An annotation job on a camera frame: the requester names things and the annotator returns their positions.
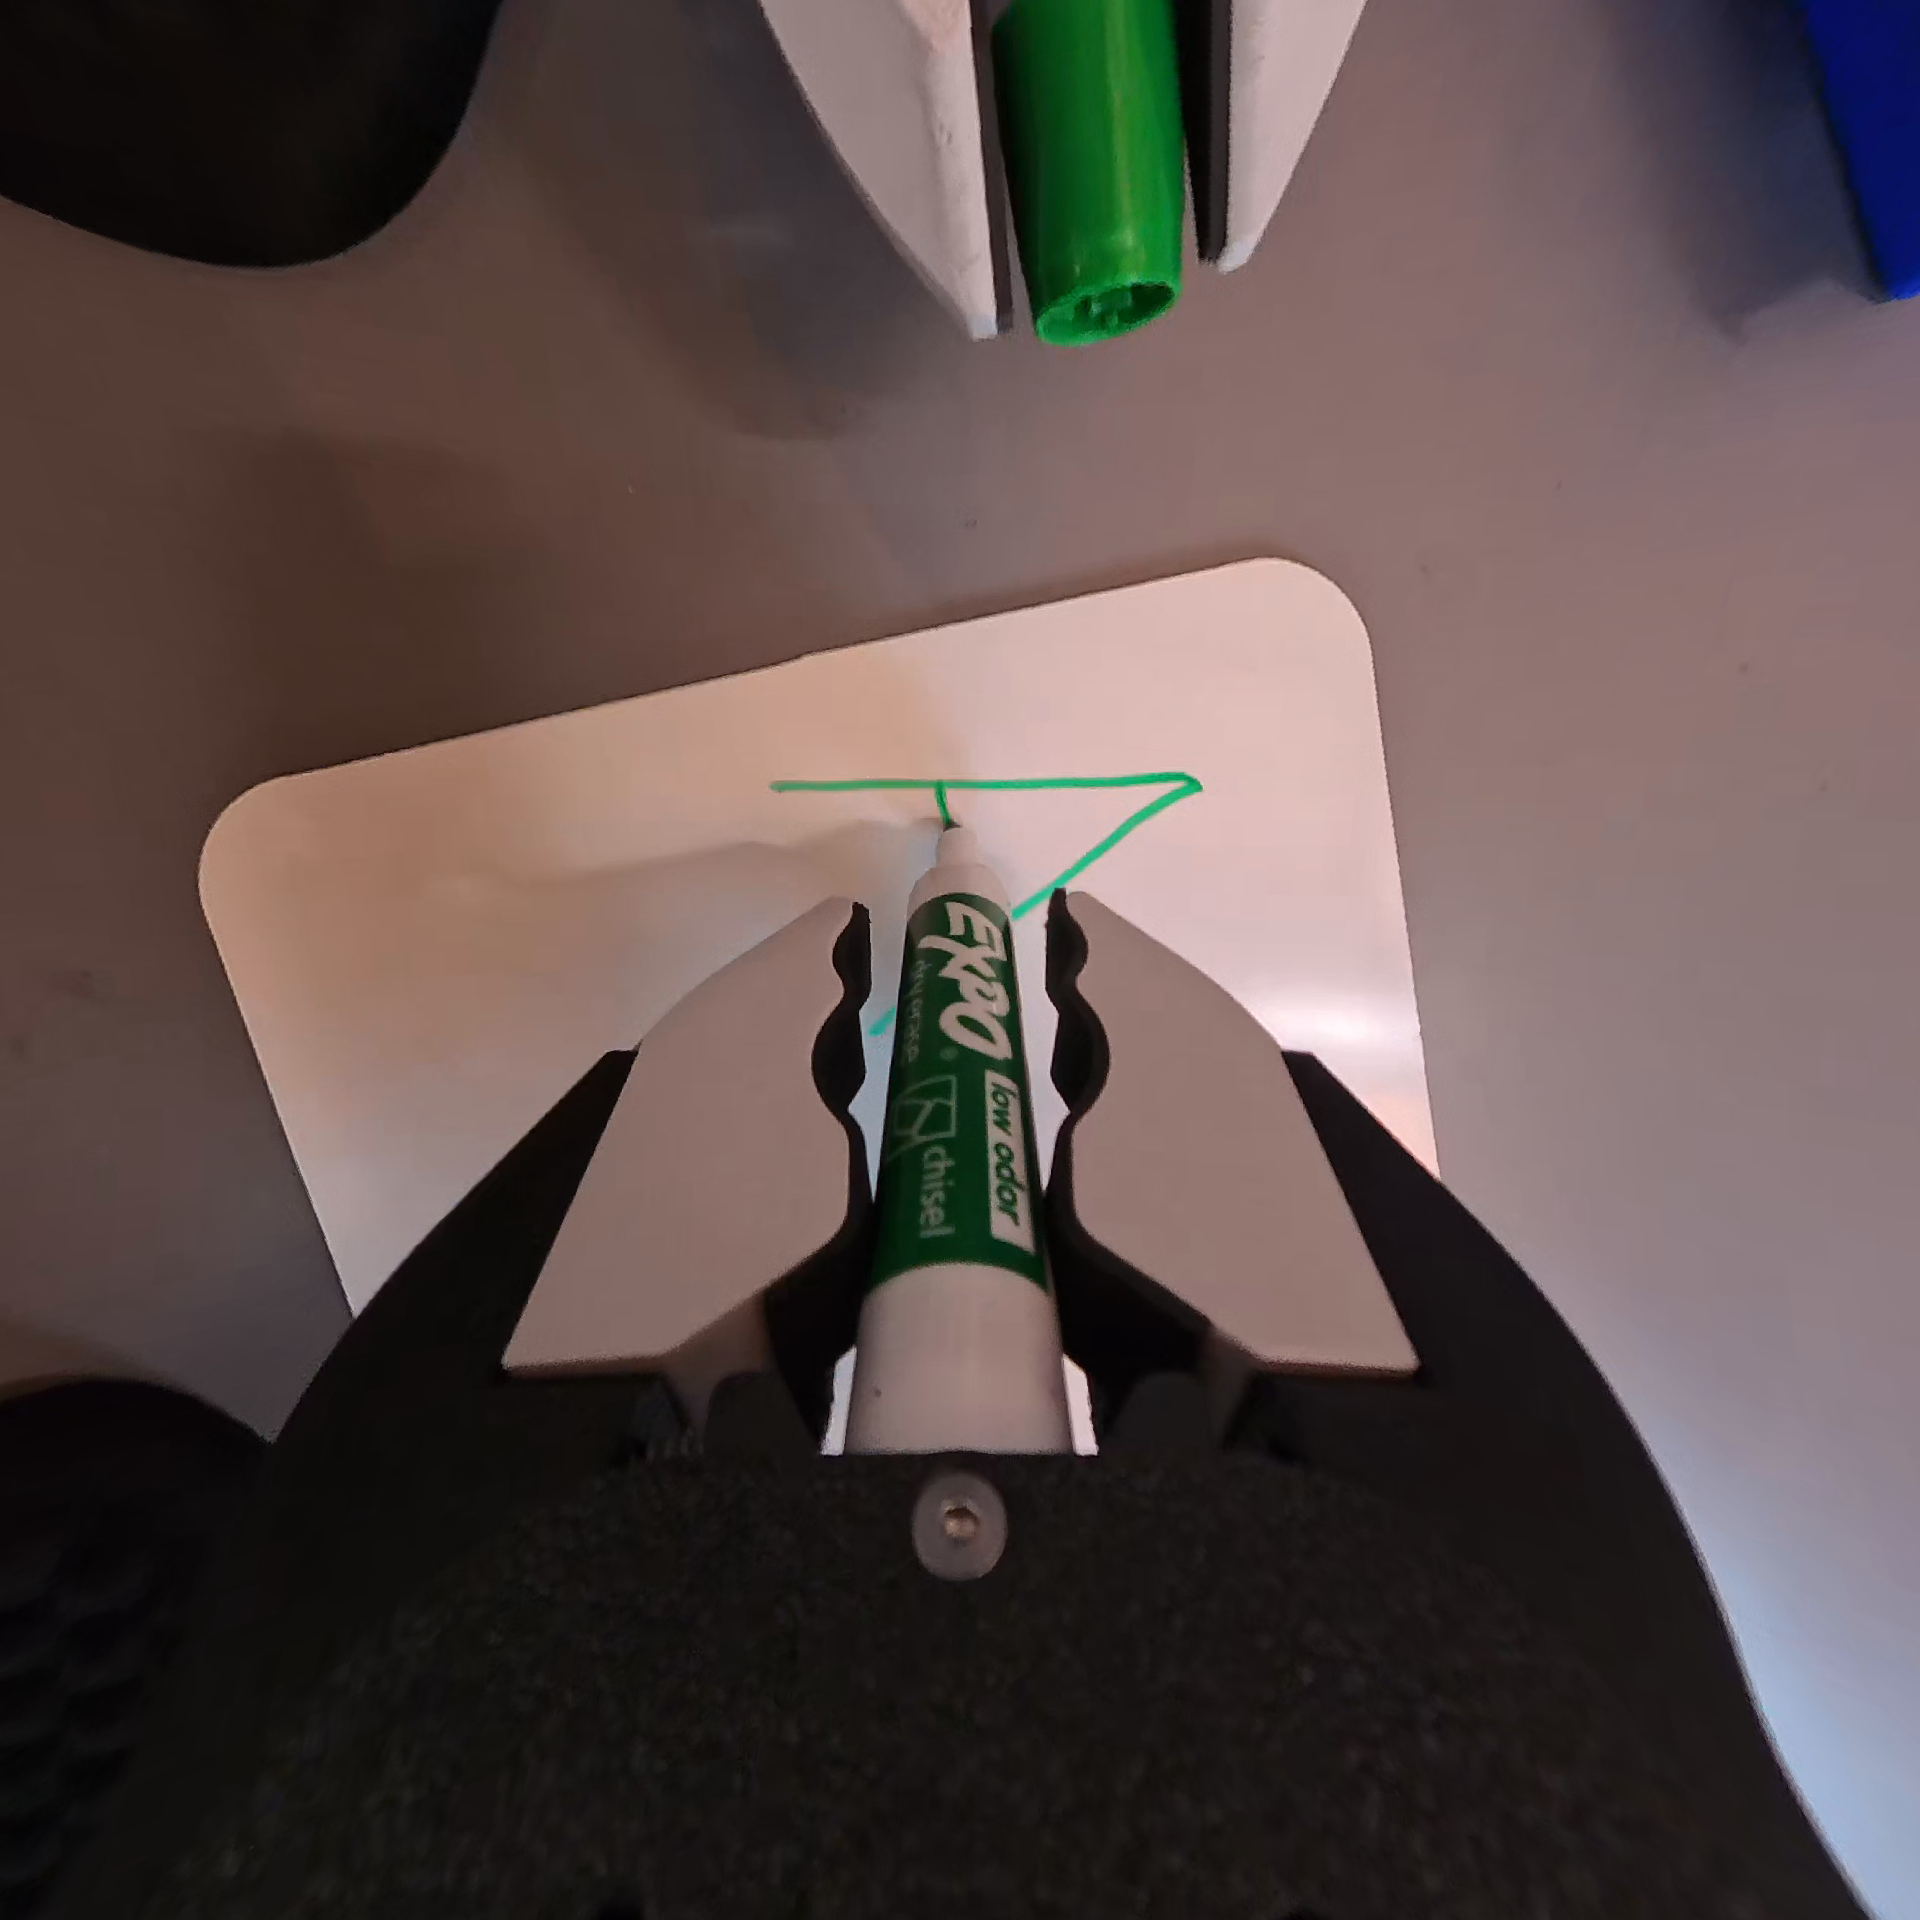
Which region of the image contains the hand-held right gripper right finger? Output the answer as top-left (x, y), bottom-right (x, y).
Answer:
top-left (1035, 890), bottom-right (1422, 1432)

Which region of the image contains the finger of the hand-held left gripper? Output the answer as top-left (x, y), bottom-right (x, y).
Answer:
top-left (1196, 0), bottom-right (1373, 275)
top-left (757, 0), bottom-right (1004, 342)

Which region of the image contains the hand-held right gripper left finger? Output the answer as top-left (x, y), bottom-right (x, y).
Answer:
top-left (505, 891), bottom-right (877, 1415)

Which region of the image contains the green marker cap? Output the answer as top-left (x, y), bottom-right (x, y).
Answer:
top-left (996, 0), bottom-right (1196, 349)

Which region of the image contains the green dry-erase marker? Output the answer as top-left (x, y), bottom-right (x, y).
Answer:
top-left (844, 813), bottom-right (1078, 1461)

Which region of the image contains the white whiteboard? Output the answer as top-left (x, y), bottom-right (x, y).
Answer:
top-left (199, 560), bottom-right (1443, 1358)

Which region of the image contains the blue plastic bin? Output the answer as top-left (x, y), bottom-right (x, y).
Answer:
top-left (1795, 0), bottom-right (1920, 305)

